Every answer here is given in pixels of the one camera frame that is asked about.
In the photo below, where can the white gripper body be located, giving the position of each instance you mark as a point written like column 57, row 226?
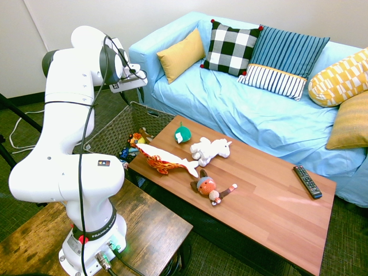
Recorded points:
column 129, row 84

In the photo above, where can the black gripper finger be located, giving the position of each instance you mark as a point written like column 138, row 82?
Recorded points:
column 141, row 94
column 125, row 98

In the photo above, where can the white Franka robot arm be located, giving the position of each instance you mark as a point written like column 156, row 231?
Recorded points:
column 69, row 86

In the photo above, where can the grey woven basket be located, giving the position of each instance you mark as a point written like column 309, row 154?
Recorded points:
column 115, row 129

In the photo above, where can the brown and yellow plush toy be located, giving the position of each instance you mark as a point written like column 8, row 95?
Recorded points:
column 142, row 136

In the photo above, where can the green round plush toy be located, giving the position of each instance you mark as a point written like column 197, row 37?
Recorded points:
column 184, row 134

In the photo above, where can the white unicorn plush toy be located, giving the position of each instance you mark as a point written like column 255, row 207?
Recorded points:
column 210, row 149

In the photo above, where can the plain yellow pillow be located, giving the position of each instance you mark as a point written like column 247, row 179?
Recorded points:
column 181, row 56

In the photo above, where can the orange and white whale plush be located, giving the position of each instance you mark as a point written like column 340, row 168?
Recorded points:
column 164, row 162

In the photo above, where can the black and white checkered pillow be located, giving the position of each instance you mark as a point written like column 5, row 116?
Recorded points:
column 230, row 47

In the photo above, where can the light blue sofa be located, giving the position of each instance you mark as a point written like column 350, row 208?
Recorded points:
column 244, row 115

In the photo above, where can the crochet doll with grey cap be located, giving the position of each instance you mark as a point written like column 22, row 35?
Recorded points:
column 208, row 187

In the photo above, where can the dark wooden side table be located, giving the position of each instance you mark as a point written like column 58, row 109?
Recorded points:
column 149, row 227

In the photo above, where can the blue striped pillow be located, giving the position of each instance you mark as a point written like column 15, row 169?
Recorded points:
column 284, row 57

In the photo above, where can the wooden coffee table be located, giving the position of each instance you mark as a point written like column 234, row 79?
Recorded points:
column 273, row 201

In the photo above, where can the black remote control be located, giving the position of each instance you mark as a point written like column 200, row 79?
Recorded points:
column 307, row 181

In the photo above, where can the yellow and white patterned pillow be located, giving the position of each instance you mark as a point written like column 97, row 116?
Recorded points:
column 339, row 80

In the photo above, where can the mustard striped pillow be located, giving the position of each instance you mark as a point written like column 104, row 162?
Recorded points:
column 350, row 123

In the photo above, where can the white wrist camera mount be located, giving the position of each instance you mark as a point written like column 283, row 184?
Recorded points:
column 132, row 70

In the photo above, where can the black camera tripod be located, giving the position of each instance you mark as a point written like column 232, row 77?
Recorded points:
column 20, row 112

